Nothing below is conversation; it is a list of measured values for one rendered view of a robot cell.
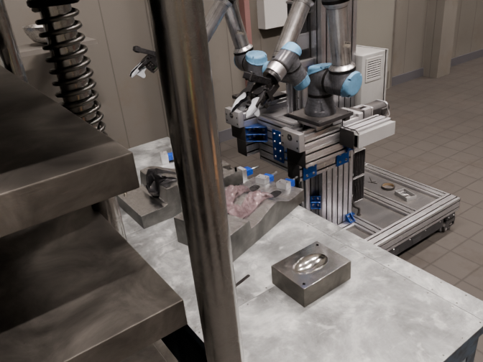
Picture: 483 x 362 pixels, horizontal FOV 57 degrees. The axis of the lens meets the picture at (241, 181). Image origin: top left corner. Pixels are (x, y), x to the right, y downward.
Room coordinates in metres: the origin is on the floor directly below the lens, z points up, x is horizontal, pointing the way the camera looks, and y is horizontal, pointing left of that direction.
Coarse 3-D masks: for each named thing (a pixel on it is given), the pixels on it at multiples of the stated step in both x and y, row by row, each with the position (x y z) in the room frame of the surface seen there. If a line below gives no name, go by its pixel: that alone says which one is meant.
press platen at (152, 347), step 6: (144, 348) 0.68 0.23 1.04; (150, 348) 0.68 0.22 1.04; (156, 348) 0.68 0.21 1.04; (138, 354) 0.67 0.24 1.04; (144, 354) 0.67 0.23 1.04; (150, 354) 0.66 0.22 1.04; (156, 354) 0.66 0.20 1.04; (126, 360) 0.66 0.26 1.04; (132, 360) 0.65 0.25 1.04; (138, 360) 0.65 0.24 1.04; (144, 360) 0.65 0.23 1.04; (150, 360) 0.65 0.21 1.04; (156, 360) 0.65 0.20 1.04; (162, 360) 0.65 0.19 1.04
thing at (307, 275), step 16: (288, 256) 1.18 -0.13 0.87; (304, 256) 1.17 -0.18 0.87; (320, 256) 1.17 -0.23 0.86; (336, 256) 1.15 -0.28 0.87; (272, 272) 1.13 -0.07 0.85; (288, 272) 1.10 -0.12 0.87; (304, 272) 1.12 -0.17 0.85; (320, 272) 1.08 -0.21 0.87; (336, 272) 1.09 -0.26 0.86; (288, 288) 1.07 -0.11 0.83; (304, 288) 1.02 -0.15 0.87; (320, 288) 1.05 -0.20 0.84; (304, 304) 1.01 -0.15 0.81
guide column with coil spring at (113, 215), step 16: (48, 16) 0.83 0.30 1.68; (64, 48) 0.83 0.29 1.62; (80, 48) 0.86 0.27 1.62; (64, 64) 0.83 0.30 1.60; (80, 96) 0.83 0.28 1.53; (80, 112) 0.83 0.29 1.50; (96, 112) 0.86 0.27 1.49; (96, 128) 0.84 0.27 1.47; (96, 208) 0.83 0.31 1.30; (112, 208) 0.84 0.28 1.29; (112, 224) 0.83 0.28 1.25
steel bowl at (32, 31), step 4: (32, 24) 3.40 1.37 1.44; (36, 24) 3.42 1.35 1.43; (24, 28) 3.19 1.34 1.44; (28, 28) 3.16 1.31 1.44; (32, 28) 3.15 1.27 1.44; (36, 28) 3.15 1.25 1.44; (40, 28) 3.15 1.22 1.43; (28, 32) 3.19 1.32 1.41; (32, 32) 3.16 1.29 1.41; (36, 32) 3.16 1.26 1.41; (40, 32) 3.15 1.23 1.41; (28, 36) 3.22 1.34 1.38; (32, 36) 3.18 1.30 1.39; (36, 36) 3.17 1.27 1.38; (32, 40) 3.24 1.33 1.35; (36, 40) 3.20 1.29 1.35; (40, 40) 3.19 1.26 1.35; (44, 40) 3.18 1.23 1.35; (44, 44) 3.26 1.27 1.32
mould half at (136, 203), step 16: (144, 176) 1.79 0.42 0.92; (160, 176) 1.74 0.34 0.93; (224, 176) 1.78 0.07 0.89; (240, 176) 1.81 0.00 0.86; (128, 192) 1.76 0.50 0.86; (144, 192) 1.75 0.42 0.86; (160, 192) 1.66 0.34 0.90; (176, 192) 1.64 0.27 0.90; (128, 208) 1.66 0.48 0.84; (144, 208) 1.60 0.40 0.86; (160, 208) 1.59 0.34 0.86; (176, 208) 1.63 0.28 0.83; (144, 224) 1.55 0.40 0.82
